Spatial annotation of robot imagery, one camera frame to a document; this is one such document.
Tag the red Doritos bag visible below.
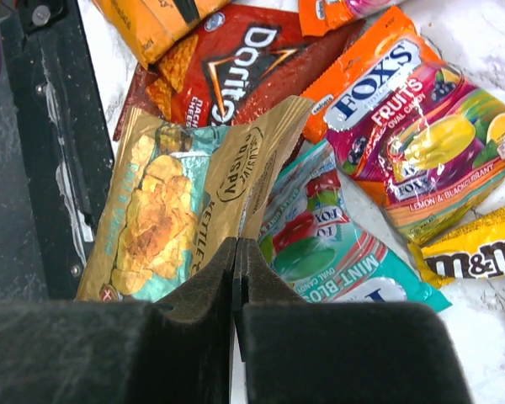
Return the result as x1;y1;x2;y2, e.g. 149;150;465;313
114;4;364;140

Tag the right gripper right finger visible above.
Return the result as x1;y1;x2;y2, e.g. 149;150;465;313
233;239;471;403

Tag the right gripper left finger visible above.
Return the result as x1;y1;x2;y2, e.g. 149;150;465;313
0;238;237;403

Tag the Fox's fruits candy bag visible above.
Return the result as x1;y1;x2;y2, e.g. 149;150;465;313
304;7;505;245

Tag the yellow M&M's packet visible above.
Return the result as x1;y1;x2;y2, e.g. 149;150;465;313
408;206;505;288

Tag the gold kettle chips bag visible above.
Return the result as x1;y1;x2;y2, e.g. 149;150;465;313
77;96;312;302

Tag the teal Fox's mint candy bag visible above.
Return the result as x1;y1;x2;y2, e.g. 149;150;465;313
258;141;450;311

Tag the orange honey dijon chips bag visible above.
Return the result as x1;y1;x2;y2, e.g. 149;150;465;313
93;0;228;68

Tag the orange Fox's candy bag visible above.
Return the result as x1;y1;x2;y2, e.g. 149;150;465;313
298;0;401;37

